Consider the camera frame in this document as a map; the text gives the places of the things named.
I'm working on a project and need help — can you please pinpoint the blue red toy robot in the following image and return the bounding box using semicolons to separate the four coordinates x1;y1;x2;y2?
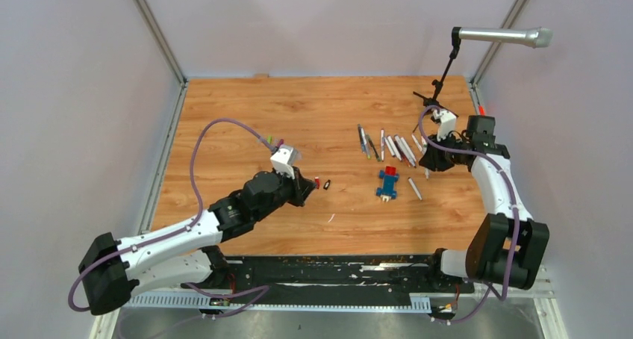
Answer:
375;166;399;202

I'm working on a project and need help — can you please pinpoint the dark green cap pen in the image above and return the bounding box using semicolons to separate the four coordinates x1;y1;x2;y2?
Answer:
365;134;381;162

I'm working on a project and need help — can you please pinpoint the silver microphone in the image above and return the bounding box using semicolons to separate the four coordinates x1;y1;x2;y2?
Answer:
452;27;553;49

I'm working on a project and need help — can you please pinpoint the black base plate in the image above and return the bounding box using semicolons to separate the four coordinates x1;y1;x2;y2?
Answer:
195;254;475;305

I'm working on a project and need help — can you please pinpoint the purple cable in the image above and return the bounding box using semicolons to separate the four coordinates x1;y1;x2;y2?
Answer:
418;105;521;326
67;118;273;320

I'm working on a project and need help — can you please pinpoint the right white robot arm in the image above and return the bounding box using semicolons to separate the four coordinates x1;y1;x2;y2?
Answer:
419;108;549;293

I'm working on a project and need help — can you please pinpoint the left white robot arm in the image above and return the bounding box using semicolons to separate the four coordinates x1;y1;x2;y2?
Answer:
68;167;317;316

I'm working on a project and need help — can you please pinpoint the purple tip white marker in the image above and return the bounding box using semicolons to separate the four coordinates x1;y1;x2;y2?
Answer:
387;135;402;161

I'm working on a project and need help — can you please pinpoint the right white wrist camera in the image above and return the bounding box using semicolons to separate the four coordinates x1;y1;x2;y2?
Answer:
431;108;457;141

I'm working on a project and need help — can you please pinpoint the black microphone tripod stand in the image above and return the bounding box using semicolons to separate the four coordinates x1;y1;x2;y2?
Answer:
414;27;461;106

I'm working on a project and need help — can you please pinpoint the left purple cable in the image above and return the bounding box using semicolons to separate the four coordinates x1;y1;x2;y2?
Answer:
67;118;273;320

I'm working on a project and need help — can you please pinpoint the orange red cap marker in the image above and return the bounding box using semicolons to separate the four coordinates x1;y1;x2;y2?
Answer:
393;139;411;167

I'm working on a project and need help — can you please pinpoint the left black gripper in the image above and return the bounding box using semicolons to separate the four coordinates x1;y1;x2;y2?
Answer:
254;165;317;223

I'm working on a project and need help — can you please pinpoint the grey slotted cable duct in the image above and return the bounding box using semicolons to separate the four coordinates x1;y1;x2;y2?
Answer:
123;291;431;314

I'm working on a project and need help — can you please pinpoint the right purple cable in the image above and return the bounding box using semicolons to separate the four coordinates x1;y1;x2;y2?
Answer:
418;105;521;326

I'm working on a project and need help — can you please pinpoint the clear cap grey pen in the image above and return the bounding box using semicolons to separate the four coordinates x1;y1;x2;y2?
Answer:
357;123;367;155

